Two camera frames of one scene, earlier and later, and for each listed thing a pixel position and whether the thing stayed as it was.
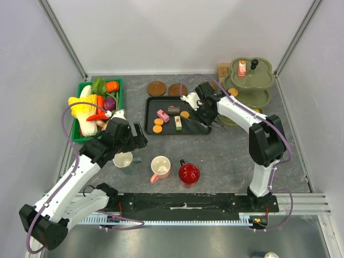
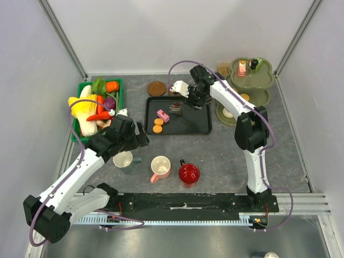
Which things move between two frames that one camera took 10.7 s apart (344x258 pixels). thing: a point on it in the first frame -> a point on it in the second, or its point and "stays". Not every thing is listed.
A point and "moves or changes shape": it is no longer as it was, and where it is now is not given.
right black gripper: x=196 y=115 -> x=190 y=100
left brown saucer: x=156 y=88 stays
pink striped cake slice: x=242 y=68 stays
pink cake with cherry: x=163 y=115 stays
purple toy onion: x=109 y=104 stays
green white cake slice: x=178 y=123 -> x=259 y=62
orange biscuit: x=158 y=121 stays
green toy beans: x=115 y=95 stays
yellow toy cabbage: x=83 y=111 stays
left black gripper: x=137 y=142 stays
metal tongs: x=203 y=124 moves or changes shape
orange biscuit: x=185 y=114 -> x=245 y=96
